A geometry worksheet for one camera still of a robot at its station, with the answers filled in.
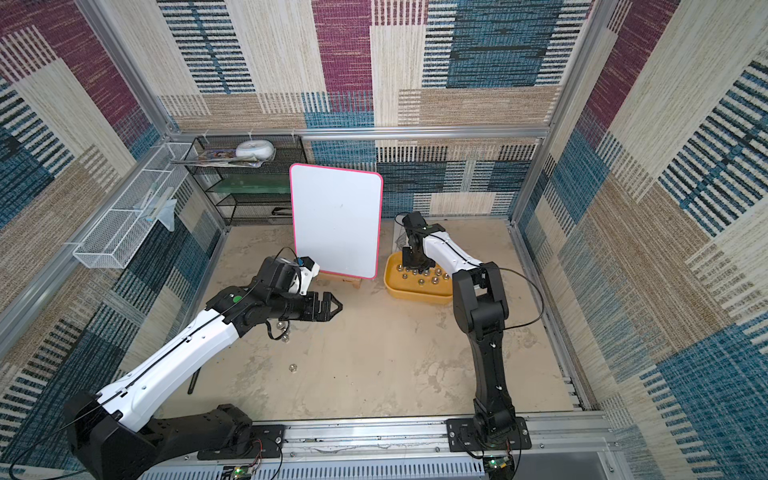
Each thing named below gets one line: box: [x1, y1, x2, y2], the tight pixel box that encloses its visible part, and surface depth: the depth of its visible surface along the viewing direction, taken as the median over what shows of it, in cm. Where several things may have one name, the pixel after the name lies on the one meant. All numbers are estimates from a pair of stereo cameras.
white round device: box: [235, 139, 276, 160], surface depth 91 cm
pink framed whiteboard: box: [289, 163, 384, 280], surface depth 91 cm
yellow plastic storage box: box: [384, 251, 453, 304], surface depth 104 cm
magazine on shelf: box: [170, 148, 276, 167], surface depth 86 cm
